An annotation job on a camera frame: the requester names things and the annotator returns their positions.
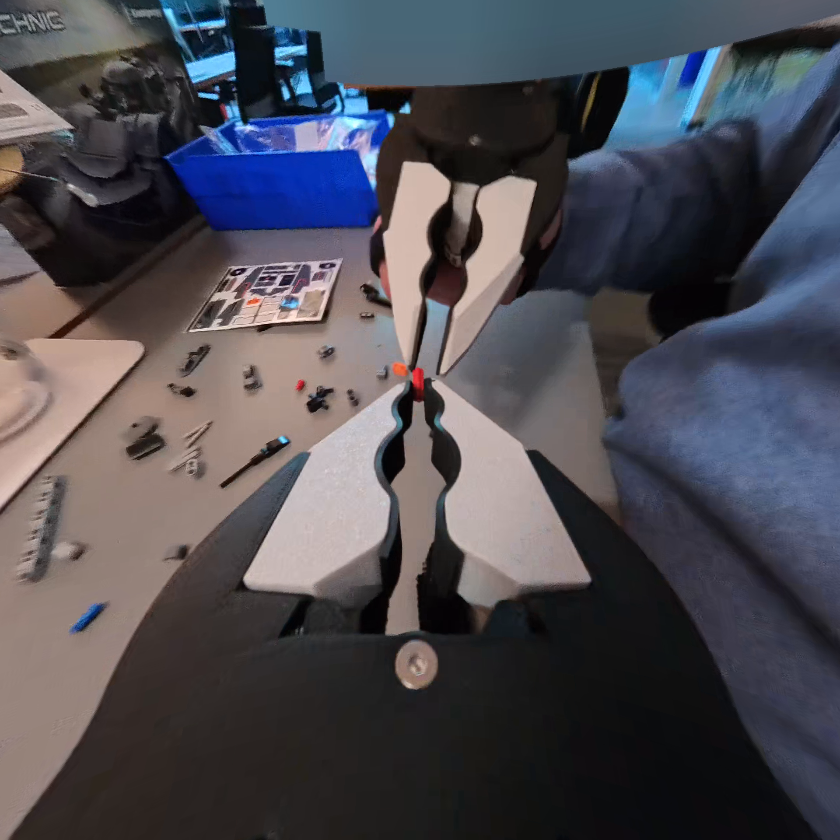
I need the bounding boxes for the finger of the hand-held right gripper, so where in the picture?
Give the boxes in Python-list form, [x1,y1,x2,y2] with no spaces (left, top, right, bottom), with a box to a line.
[382,161,455,370]
[437,175,539,378]

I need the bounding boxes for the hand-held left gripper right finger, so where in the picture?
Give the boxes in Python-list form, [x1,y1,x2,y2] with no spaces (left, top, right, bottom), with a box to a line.
[423,379,593,608]

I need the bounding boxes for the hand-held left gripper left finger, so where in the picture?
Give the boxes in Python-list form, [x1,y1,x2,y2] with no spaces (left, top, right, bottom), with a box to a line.
[243,382,417,598]

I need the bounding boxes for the black lego axle with connector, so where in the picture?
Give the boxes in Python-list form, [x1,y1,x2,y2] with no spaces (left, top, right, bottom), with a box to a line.
[219,434,291,489]

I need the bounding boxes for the lego sticker sheet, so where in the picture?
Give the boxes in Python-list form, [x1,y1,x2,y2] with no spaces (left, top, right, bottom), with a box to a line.
[187,259,344,333]

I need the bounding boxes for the black chunky lego piece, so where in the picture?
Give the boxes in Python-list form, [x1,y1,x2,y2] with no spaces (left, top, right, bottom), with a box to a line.
[124,416,167,461]

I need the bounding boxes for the long grey lego beam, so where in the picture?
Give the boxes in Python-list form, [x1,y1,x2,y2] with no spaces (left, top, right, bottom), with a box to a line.
[16,475,70,583]

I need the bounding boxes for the black lego set box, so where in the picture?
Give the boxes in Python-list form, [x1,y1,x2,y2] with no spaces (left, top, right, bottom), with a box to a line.
[0,0,227,287]

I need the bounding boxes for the person's right hand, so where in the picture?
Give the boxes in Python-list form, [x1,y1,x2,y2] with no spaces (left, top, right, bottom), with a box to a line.
[369,205,567,308]

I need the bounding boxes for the blue plastic bin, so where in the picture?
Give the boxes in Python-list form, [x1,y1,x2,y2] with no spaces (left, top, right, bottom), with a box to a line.
[164,110,395,232]

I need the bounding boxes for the clear plastic bags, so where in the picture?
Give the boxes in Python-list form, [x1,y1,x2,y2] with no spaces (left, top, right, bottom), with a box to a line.
[202,112,389,156]

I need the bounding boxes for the person's blue-grey clothed torso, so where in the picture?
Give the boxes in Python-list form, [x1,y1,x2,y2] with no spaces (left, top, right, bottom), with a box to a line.
[600,46,840,840]

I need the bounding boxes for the white desk mat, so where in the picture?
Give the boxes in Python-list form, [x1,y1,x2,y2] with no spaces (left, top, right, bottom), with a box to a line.
[0,339,146,514]

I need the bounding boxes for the clear plastic container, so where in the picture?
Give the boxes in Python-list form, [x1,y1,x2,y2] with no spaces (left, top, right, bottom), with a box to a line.
[0,338,55,443]

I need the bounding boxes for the white instruction booklet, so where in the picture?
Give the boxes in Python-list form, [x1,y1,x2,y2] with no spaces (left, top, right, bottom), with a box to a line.
[0,69,74,147]

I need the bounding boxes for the black strap yellow stripe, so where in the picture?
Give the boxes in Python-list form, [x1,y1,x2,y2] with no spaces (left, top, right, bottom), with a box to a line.
[572,66,631,160]

